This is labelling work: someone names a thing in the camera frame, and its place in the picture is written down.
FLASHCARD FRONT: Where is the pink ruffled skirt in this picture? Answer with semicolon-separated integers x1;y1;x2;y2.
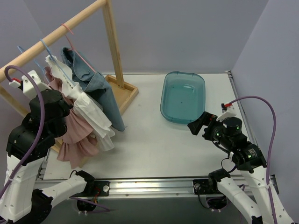
43;66;100;169

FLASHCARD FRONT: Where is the blue wire hanger front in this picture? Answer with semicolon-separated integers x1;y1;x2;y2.
17;45;50;83

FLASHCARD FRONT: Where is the blue wire hanger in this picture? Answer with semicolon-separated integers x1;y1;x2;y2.
40;39;75;88
17;45;50;83

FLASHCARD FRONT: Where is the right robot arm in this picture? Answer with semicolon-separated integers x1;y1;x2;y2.
187;112;294;224

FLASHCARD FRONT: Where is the white ruffled skirt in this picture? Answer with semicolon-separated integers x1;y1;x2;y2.
44;55;116;152

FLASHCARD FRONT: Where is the blue denim skirt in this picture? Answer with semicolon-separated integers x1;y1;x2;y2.
61;47;125;132

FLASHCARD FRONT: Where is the teal plastic tray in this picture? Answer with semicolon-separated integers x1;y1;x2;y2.
160;71;206;125

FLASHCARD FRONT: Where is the wooden clothes rack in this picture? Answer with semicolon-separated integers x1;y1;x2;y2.
0;0;139;168

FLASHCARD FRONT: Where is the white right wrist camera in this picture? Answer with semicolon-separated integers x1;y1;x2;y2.
216;103;236;122

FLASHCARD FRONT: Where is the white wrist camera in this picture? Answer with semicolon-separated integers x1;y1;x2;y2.
216;103;236;122
9;70;50;99

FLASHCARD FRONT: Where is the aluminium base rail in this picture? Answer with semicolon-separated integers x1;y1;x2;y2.
80;178;219;199

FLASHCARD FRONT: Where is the pink wire hanger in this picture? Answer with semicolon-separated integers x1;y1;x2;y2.
60;23;97;73

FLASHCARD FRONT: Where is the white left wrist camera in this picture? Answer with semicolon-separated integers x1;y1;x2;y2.
9;70;50;99

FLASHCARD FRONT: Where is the blue wire hanger middle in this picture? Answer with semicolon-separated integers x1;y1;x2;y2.
40;39;75;88

